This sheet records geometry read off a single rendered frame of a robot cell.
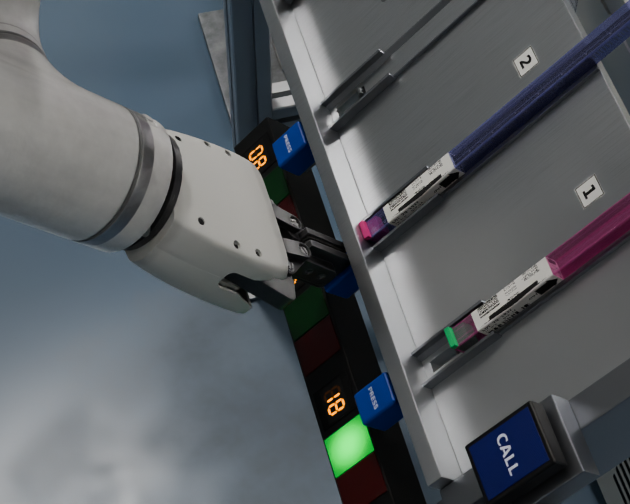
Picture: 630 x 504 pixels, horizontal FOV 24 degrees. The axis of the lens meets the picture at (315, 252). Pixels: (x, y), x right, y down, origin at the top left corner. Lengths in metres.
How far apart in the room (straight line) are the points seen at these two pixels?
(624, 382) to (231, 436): 0.96
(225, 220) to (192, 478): 0.85
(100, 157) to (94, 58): 1.31
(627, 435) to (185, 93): 1.31
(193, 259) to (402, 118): 0.21
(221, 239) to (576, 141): 0.22
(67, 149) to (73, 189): 0.02
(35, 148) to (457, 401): 0.30
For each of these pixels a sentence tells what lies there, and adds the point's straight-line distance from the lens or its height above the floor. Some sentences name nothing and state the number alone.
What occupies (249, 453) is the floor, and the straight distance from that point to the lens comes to 1.71.
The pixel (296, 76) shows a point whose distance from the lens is 1.05.
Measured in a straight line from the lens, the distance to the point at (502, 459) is 0.80.
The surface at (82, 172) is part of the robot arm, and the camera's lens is 0.81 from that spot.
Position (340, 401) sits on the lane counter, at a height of 0.66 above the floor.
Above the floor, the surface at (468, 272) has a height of 0.76.
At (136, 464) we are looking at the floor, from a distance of 1.71.
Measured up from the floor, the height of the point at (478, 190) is 0.78.
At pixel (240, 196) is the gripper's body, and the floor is 0.79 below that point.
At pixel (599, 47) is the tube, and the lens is 0.89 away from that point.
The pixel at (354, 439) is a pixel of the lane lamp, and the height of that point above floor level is 0.66.
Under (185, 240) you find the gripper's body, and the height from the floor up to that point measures 0.82.
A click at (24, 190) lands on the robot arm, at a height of 0.88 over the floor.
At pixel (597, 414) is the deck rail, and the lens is 0.81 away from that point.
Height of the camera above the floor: 1.49
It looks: 53 degrees down
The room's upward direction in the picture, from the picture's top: straight up
